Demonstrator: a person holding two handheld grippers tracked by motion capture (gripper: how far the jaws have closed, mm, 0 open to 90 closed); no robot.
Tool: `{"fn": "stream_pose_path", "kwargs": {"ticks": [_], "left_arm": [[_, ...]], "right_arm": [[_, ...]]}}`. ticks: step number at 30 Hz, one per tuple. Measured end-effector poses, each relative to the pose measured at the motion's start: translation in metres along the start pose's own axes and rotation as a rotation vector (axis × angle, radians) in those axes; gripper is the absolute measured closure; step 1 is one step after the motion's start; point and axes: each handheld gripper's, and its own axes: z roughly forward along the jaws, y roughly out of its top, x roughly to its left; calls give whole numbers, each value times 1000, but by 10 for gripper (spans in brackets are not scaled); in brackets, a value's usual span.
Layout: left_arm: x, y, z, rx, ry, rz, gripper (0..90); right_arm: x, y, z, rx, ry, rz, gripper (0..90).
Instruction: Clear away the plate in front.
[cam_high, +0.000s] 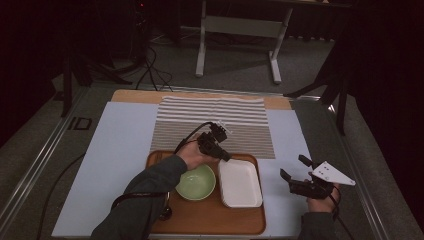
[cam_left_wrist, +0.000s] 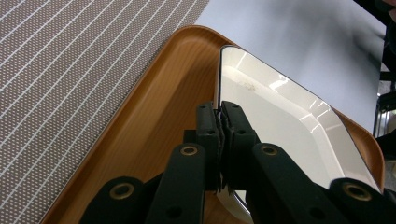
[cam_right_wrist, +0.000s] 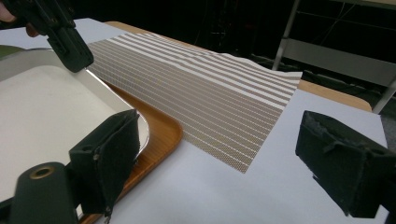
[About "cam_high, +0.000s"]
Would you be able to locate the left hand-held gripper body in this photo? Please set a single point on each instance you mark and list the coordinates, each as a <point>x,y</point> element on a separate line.
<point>210,143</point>

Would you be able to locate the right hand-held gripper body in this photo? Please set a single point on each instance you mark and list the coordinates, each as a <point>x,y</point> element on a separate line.
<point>330,175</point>

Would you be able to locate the white square plate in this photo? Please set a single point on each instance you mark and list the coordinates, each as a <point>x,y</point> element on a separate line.
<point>240,183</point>

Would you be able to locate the green bowl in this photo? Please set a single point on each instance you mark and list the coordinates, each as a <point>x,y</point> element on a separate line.
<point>196,183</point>

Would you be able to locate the brown wooden tray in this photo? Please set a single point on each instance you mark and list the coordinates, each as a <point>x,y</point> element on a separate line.
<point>213,220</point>

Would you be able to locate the person's left hand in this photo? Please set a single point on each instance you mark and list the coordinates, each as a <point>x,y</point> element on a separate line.
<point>193,155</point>

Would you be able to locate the person's right hand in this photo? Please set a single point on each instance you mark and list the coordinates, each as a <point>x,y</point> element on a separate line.
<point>321,205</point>

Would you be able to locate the striped placemat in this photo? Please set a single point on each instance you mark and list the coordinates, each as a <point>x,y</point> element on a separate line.
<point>186,113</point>

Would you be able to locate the black metal stand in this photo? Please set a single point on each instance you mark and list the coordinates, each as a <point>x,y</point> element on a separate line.
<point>341,110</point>
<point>67,96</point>

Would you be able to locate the light blue table mat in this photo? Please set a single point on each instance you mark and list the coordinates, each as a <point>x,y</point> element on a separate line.
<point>110,160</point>

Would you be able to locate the black floor socket box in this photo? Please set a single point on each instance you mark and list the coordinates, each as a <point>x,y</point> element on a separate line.
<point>80,123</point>

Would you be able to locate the dark equipment tower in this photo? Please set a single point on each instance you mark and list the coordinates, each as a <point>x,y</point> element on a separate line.
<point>140,30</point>

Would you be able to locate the metal floor rail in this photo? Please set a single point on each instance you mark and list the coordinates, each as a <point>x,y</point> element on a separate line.
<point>361,186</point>
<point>36,160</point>

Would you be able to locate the white table frame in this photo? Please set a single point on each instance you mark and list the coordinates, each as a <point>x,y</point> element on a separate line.
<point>240,26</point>

